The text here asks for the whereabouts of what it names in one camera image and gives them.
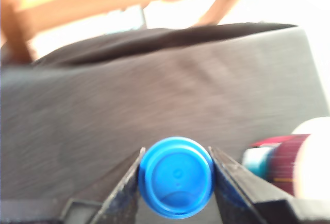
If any light wooden chair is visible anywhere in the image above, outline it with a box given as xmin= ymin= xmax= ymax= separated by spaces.
xmin=0 ymin=0 xmax=256 ymax=64

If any white round cup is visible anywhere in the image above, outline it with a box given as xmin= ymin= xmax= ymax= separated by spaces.
xmin=290 ymin=116 xmax=330 ymax=200

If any blue coffee capsule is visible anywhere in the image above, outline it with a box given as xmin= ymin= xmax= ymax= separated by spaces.
xmin=138 ymin=136 xmax=216 ymax=220

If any dark grey tablecloth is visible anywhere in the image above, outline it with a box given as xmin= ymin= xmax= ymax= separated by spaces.
xmin=0 ymin=22 xmax=330 ymax=224

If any red coffee cup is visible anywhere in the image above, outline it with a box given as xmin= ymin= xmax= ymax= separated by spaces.
xmin=247 ymin=133 xmax=312 ymax=197

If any teal coffee capsule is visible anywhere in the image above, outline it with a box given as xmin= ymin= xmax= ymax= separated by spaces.
xmin=240 ymin=146 xmax=275 ymax=179

